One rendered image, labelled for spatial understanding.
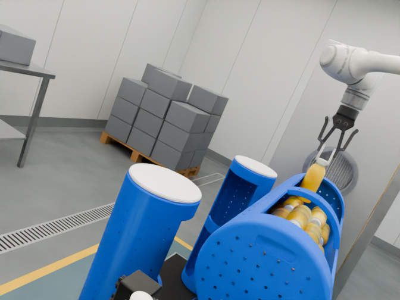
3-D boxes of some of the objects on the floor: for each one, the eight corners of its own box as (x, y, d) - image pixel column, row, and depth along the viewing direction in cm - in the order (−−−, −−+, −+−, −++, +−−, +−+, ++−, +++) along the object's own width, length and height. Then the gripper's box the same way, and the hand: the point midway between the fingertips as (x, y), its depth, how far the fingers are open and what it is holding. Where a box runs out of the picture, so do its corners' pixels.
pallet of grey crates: (197, 175, 503) (230, 98, 476) (169, 182, 430) (206, 92, 403) (134, 139, 545) (161, 67, 519) (99, 140, 473) (128, 56, 446)
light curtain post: (296, 364, 218) (441, 115, 180) (294, 370, 213) (444, 115, 175) (287, 358, 220) (429, 111, 183) (285, 363, 215) (431, 110, 177)
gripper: (372, 116, 133) (342, 171, 138) (330, 99, 139) (303, 152, 144) (372, 115, 126) (341, 173, 131) (328, 97, 132) (300, 153, 137)
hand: (325, 155), depth 137 cm, fingers closed on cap, 4 cm apart
